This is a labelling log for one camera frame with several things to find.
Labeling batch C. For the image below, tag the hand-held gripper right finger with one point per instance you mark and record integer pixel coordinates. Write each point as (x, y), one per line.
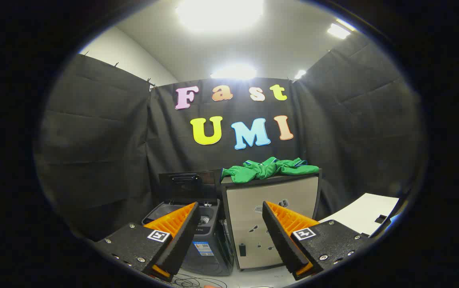
(279, 240)

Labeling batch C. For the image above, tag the black backdrop cloth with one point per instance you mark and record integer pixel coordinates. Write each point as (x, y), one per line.
(105, 140)

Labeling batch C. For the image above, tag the white flat board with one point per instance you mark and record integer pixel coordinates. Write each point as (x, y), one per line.
(365, 212)

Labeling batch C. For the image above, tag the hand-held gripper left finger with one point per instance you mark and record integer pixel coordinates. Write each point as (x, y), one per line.
(181, 240)

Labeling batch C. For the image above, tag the ceiling light panel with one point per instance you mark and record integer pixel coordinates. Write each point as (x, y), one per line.
(233, 72)
(338, 31)
(219, 14)

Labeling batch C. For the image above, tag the beige cabinet with black frame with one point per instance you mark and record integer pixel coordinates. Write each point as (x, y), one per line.
(249, 200)

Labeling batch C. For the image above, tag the small black block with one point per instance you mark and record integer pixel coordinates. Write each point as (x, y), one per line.
(380, 218)

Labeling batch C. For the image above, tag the green polo shirt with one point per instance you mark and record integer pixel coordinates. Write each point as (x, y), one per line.
(261, 171)

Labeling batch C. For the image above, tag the grey washing machine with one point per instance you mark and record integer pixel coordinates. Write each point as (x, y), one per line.
(209, 262)

